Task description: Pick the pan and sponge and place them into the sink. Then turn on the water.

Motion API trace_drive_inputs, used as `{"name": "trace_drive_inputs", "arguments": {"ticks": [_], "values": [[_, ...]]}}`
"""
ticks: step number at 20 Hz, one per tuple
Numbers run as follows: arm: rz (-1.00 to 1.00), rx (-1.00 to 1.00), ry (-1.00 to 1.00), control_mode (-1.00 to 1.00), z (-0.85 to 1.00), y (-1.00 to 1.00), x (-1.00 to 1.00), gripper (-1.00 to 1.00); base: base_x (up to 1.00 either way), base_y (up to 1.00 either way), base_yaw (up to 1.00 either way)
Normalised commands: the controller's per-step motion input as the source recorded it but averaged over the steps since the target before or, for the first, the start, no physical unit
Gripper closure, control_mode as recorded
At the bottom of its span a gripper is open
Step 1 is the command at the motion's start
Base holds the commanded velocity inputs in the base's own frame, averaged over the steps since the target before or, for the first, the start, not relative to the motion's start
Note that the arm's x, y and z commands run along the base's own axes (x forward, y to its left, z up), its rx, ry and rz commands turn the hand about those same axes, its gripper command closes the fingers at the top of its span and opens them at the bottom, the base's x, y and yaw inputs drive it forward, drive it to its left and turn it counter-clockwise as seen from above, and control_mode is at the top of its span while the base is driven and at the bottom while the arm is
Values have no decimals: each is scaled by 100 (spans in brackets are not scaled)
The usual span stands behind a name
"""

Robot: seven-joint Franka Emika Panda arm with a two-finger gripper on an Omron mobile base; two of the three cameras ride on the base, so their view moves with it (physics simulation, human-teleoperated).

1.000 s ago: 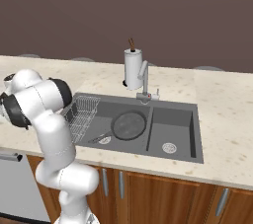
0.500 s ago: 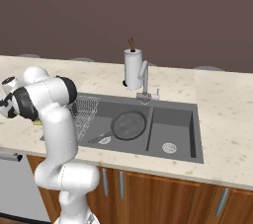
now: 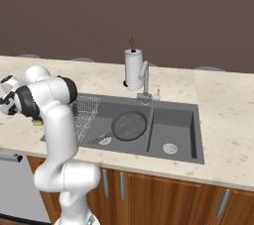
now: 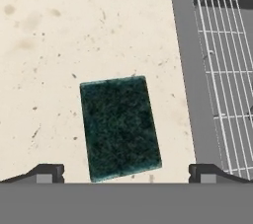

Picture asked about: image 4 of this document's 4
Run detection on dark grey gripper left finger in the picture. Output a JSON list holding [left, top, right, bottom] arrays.
[[0, 163, 65, 185]]

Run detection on dark green sponge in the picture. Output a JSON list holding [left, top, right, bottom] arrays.
[[79, 75, 163, 184]]

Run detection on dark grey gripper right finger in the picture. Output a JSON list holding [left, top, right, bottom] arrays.
[[188, 163, 253, 185]]

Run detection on white wire rack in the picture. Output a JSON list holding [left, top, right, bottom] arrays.
[[187, 0, 253, 181]]

